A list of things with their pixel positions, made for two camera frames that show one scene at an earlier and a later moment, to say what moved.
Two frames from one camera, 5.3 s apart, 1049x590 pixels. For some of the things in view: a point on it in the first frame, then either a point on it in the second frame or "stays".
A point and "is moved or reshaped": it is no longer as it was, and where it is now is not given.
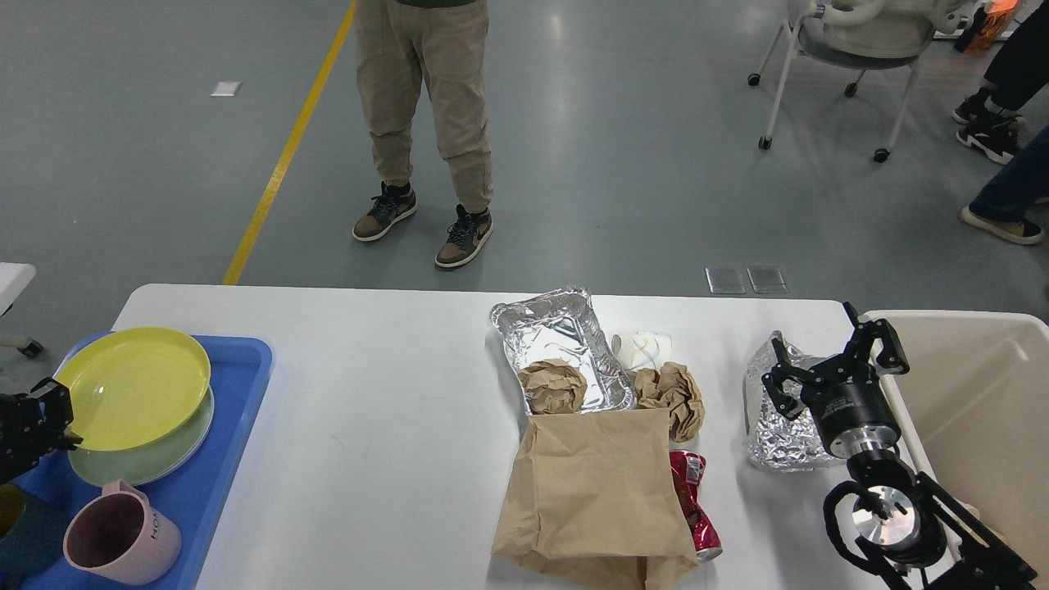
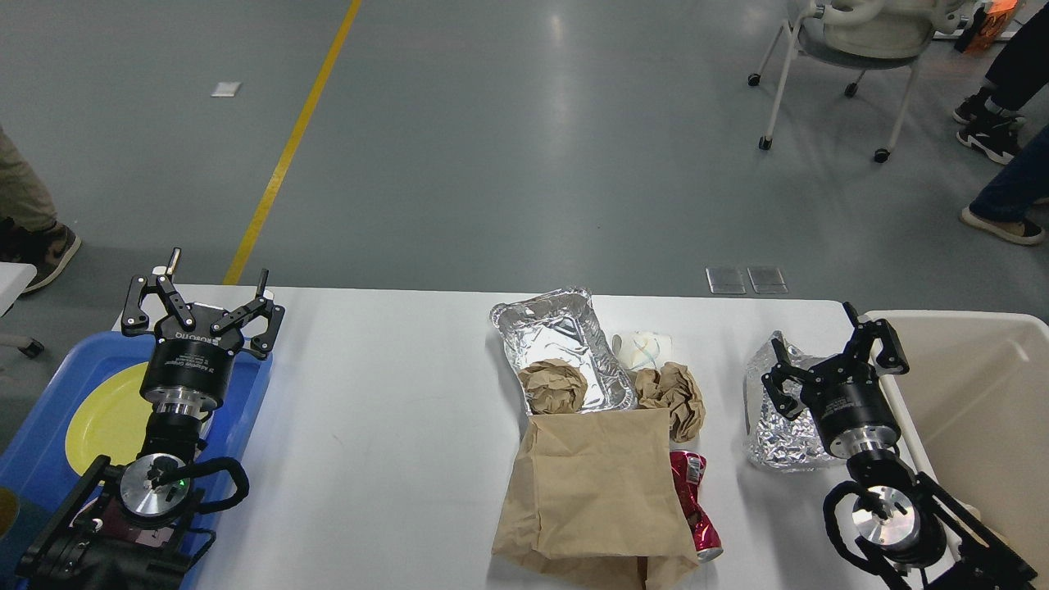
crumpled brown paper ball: x=552 y=386 stays
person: x=397 y=40 → x=29 y=231
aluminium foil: x=774 y=437 stays
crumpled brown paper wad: x=672 y=386 stays
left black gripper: x=27 y=434 → x=188 y=369
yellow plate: x=126 y=387 is moved or reshaped
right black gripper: x=844 y=395 stays
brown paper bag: x=594 y=502 stays
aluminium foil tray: x=563 y=325 stays
